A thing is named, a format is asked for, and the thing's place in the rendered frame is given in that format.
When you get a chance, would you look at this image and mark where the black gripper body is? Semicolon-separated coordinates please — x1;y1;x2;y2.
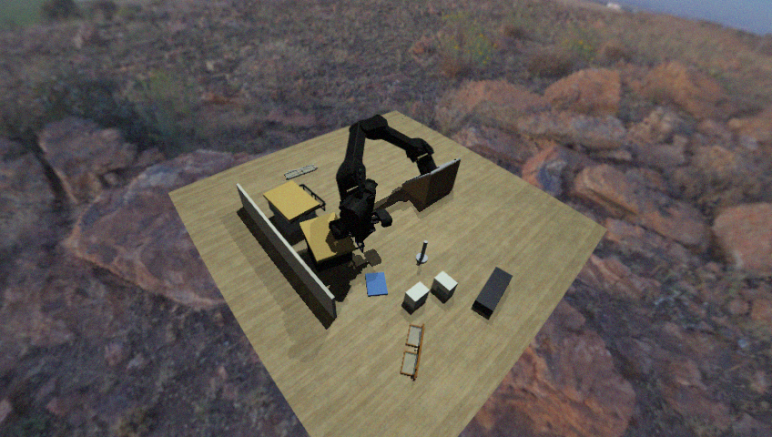
329;208;392;240

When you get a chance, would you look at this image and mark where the grey flat panel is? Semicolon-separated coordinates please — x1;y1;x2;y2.
236;183;337;319

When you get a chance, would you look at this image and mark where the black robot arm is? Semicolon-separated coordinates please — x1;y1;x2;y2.
336;114;439;228

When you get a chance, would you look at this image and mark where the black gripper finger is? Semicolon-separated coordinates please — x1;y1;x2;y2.
360;227;376;241
349;229;362;244

